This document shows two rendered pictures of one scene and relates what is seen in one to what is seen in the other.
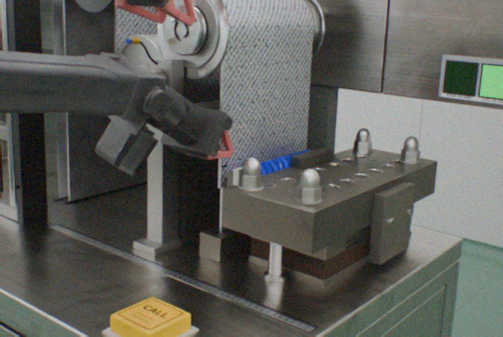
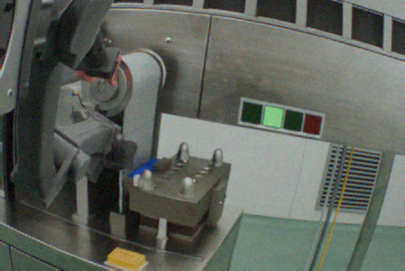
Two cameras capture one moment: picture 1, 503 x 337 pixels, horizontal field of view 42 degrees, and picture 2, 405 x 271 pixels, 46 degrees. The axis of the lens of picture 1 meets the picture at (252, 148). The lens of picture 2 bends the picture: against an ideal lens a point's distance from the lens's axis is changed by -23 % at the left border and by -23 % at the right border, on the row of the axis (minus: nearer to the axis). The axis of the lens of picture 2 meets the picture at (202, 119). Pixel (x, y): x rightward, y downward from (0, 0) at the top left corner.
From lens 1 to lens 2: 0.60 m
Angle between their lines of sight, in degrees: 25
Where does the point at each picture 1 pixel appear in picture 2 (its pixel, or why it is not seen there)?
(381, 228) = (216, 207)
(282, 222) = (174, 209)
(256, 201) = (155, 197)
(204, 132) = (123, 154)
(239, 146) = not seen: hidden behind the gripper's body
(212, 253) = (119, 223)
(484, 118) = not seen: hidden behind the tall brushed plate
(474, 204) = not seen: hidden behind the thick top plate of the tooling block
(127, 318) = (117, 257)
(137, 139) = (98, 162)
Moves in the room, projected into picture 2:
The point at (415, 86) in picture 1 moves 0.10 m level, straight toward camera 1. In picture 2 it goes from (221, 116) to (230, 125)
